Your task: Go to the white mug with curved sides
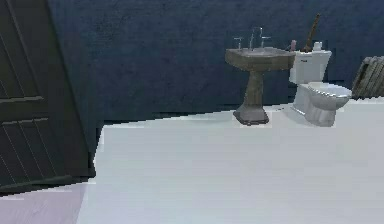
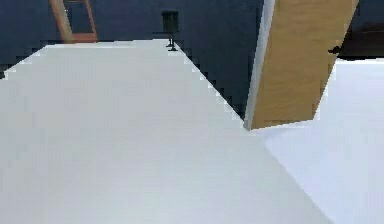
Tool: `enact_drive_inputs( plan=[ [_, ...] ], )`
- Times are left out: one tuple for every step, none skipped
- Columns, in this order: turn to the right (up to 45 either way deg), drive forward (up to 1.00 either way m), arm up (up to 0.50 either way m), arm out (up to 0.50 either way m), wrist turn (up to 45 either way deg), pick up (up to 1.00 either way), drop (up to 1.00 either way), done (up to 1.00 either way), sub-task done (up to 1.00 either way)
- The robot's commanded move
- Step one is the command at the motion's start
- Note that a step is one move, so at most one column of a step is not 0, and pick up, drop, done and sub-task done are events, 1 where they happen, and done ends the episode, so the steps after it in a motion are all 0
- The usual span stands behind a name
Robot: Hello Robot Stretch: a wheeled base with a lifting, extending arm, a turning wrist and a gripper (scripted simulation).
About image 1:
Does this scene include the dark panelled room door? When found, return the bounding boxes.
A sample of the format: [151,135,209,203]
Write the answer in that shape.
[0,0,97,197]

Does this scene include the brown pedestal sink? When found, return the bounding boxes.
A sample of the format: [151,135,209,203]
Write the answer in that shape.
[224,46,297,127]

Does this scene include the silver sink faucet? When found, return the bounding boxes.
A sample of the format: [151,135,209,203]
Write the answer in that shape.
[233,26,273,52]

